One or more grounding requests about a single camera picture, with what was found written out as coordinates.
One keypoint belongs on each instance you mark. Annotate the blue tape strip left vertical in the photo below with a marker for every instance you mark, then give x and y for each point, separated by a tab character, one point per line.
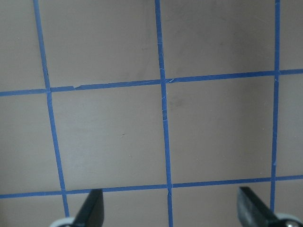
50	106

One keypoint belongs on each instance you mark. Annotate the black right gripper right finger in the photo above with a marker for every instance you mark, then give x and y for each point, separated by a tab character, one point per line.
253	212

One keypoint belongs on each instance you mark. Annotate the blue tape strip horizontal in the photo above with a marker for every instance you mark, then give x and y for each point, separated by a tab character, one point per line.
152	187
137	83

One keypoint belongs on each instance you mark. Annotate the blue tape strip middle vertical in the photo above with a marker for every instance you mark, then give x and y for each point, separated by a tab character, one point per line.
164	110

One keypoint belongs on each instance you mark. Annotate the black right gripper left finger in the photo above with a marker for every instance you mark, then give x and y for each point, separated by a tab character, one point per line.
91	213

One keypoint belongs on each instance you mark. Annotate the blue tape strip vertical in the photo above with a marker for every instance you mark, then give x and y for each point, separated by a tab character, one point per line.
275	105
50	106
164	110

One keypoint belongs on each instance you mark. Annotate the blue tape strip lower horizontal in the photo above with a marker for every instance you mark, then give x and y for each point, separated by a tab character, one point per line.
152	187

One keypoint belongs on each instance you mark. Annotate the blue tape strip right vertical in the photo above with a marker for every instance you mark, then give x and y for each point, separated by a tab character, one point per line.
275	105

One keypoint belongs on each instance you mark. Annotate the blue tape strip upper horizontal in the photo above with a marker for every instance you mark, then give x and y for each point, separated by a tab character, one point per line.
137	83

